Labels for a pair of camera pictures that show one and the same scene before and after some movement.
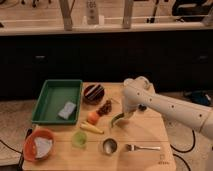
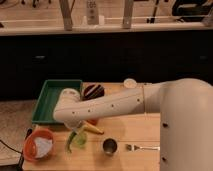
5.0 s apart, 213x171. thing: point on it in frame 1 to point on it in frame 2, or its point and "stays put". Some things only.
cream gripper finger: x=128 y=115 to x=80 y=129
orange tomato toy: x=92 y=117 stays put
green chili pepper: x=121 y=115 to x=70 y=139
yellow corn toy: x=86 y=126 stays put
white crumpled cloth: x=42 y=146 stays put
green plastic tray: x=54 y=93 stays put
